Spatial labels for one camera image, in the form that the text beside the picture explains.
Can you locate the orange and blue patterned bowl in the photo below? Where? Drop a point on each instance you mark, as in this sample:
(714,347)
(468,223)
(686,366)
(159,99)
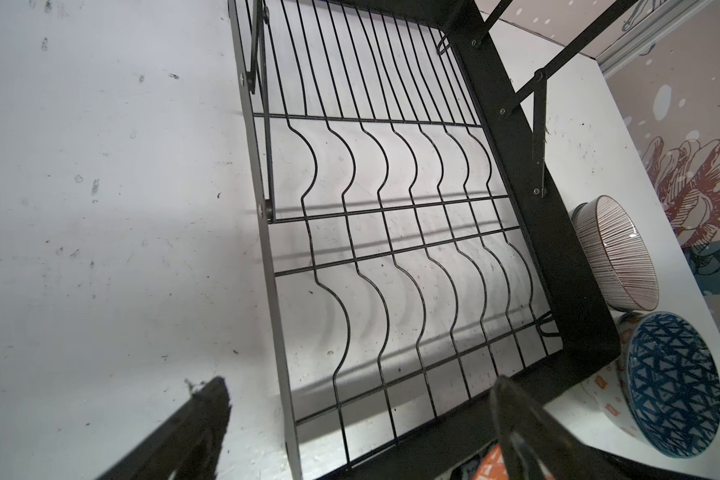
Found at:
(606,388)

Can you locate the maroon striped bowl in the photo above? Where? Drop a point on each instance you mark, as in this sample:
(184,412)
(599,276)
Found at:
(617,255)

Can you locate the black wire dish rack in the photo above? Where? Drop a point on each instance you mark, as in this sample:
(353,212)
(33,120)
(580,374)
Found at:
(415,246)

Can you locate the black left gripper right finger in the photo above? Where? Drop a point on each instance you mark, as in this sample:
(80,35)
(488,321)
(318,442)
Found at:
(534,445)

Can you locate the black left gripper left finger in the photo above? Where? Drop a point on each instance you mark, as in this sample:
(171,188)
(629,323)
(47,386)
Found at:
(185,446)

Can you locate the blue geometric patterned bowl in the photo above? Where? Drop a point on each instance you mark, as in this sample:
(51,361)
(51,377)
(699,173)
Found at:
(670,381)

